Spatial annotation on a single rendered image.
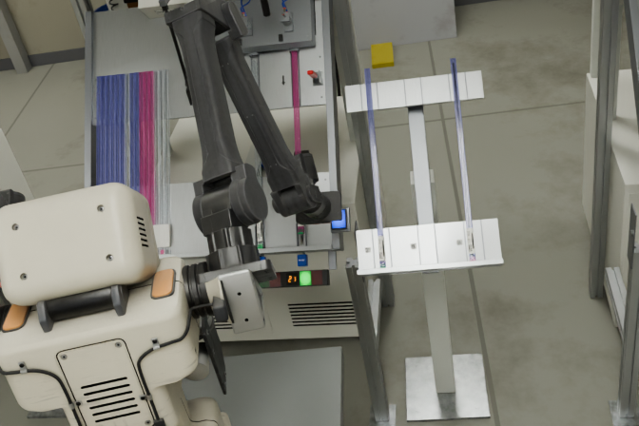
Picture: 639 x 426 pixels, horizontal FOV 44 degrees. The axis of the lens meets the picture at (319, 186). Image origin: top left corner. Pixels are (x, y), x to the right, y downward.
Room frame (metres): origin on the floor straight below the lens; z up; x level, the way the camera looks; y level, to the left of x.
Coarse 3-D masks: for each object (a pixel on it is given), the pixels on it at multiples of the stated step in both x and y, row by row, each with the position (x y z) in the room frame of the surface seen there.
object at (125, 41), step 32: (320, 0) 2.00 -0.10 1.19; (96, 32) 2.13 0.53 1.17; (128, 32) 2.10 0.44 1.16; (160, 32) 2.07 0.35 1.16; (320, 32) 1.94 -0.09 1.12; (96, 64) 2.07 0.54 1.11; (128, 64) 2.04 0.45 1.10; (160, 64) 2.01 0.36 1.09; (288, 64) 1.90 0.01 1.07; (320, 64) 1.88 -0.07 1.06; (288, 96) 1.84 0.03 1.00; (320, 96) 1.82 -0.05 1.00
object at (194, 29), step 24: (216, 0) 1.38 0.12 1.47; (168, 24) 1.33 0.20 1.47; (192, 24) 1.30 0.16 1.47; (216, 24) 1.37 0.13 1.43; (192, 48) 1.27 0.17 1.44; (192, 72) 1.24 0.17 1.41; (216, 72) 1.24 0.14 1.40; (192, 96) 1.21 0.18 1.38; (216, 96) 1.20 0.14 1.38; (216, 120) 1.16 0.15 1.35; (216, 144) 1.13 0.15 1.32; (216, 168) 1.10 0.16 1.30; (240, 168) 1.08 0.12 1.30; (240, 192) 1.04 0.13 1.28; (240, 216) 1.02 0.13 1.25; (264, 216) 1.04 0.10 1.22
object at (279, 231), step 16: (320, 176) 1.67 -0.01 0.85; (176, 192) 1.75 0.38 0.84; (192, 192) 1.74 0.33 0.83; (176, 208) 1.72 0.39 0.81; (272, 208) 1.65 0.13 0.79; (176, 224) 1.69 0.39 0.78; (192, 224) 1.68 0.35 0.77; (256, 224) 1.63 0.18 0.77; (272, 224) 1.62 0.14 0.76; (288, 224) 1.61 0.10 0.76; (304, 224) 1.60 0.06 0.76; (320, 224) 1.59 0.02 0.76; (176, 240) 1.67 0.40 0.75; (192, 240) 1.65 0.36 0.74; (256, 240) 1.61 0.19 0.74; (272, 240) 1.60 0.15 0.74; (288, 240) 1.59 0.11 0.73; (304, 240) 1.57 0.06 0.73; (320, 240) 1.56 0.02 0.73
